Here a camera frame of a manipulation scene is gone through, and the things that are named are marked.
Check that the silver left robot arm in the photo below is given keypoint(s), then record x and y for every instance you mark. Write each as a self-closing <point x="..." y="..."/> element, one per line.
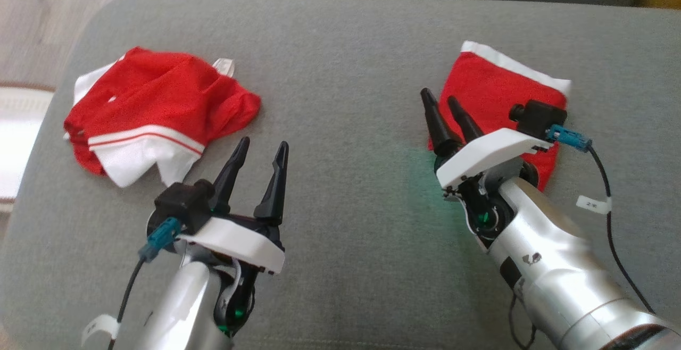
<point x="181" y="302"/>

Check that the large grey sofa seat cushion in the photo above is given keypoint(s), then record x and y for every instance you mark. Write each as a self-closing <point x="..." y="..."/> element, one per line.
<point x="346" y="100"/>

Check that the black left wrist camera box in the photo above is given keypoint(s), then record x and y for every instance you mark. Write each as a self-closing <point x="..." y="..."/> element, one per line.
<point x="181" y="203"/>

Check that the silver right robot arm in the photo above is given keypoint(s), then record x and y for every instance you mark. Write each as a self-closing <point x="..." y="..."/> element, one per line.
<point x="553" y="265"/>

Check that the red Bulls basketball jersey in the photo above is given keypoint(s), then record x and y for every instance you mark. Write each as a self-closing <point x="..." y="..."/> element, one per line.
<point x="159" y="94"/>

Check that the white floor rug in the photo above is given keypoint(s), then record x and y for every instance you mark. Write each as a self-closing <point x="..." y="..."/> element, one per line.
<point x="16" y="142"/>

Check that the red shorts with white trim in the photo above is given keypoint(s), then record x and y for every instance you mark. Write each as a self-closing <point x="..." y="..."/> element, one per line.
<point x="489" y="84"/>

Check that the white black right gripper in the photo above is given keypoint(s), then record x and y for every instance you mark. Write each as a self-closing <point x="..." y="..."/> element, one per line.
<point x="489" y="153"/>

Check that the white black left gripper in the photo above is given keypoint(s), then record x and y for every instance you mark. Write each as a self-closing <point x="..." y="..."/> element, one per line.
<point x="239" y="241"/>

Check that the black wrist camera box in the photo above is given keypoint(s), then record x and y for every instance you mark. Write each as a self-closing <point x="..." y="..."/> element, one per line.
<point x="181" y="203"/>
<point x="540" y="116"/>

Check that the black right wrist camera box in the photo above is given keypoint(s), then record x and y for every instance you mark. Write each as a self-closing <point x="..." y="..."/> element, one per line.
<point x="540" y="116"/>

